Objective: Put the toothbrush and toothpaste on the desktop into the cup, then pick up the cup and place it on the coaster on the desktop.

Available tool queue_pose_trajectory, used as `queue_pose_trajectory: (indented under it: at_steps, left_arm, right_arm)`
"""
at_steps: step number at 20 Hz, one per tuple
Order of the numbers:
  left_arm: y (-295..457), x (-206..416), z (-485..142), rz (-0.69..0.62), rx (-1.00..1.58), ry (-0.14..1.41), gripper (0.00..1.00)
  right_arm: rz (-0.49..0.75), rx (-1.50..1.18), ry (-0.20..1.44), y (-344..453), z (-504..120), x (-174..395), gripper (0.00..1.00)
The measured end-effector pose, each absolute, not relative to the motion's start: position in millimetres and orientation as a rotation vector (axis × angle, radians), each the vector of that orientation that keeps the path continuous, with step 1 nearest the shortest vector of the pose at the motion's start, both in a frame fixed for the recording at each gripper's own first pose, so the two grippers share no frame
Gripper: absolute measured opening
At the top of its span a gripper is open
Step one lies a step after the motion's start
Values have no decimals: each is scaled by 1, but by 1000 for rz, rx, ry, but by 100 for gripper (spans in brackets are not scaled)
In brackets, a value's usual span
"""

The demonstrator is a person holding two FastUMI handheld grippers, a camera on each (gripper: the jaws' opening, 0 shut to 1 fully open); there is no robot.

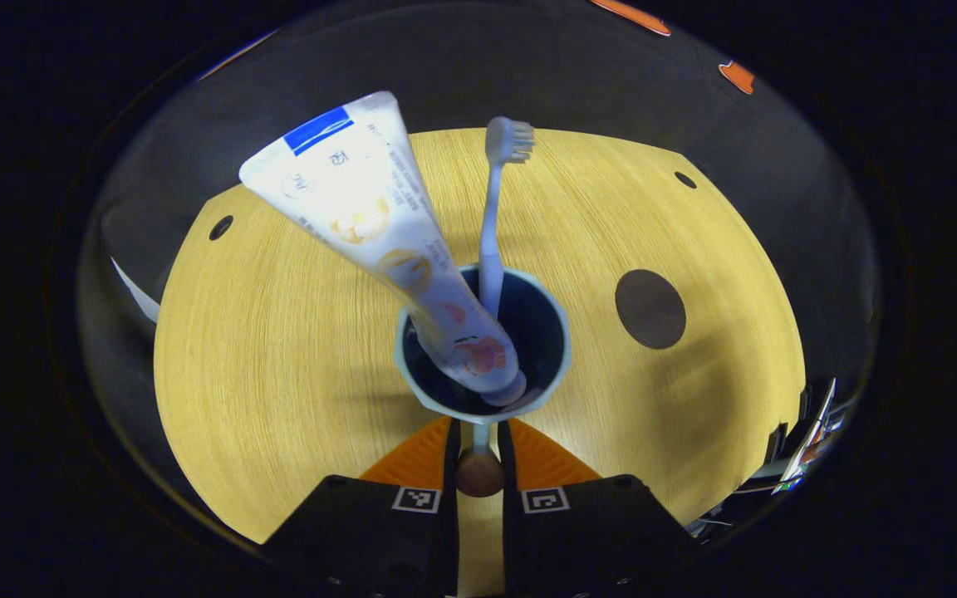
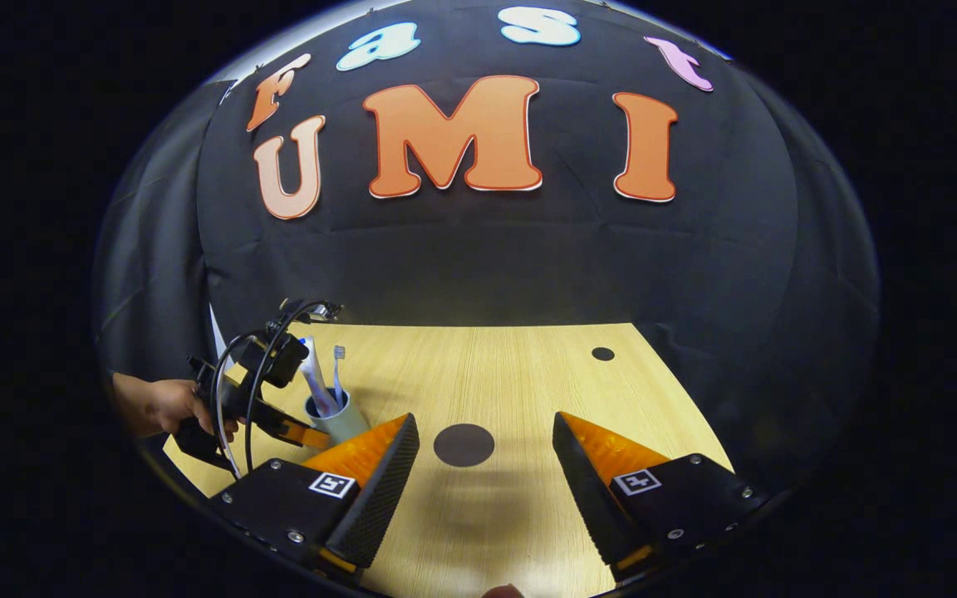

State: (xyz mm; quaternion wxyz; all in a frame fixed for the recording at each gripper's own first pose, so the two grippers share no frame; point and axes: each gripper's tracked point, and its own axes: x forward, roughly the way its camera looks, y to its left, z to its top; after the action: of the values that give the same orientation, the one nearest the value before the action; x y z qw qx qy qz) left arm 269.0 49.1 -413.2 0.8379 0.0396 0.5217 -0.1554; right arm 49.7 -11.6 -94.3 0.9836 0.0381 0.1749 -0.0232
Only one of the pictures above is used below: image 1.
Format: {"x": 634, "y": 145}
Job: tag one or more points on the white toothbrush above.
{"x": 491, "y": 224}

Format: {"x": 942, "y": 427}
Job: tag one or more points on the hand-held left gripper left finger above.
{"x": 379, "y": 540}

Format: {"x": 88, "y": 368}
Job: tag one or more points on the white panel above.
{"x": 134, "y": 291}

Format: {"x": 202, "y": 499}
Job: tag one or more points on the white toothpaste tube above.
{"x": 362, "y": 191}

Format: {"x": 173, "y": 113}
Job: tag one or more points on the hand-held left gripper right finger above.
{"x": 586, "y": 540}

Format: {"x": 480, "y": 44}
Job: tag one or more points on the white printed sheet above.
{"x": 815, "y": 432}

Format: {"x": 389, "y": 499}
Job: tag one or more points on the dark brown round coaster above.
{"x": 650, "y": 309}

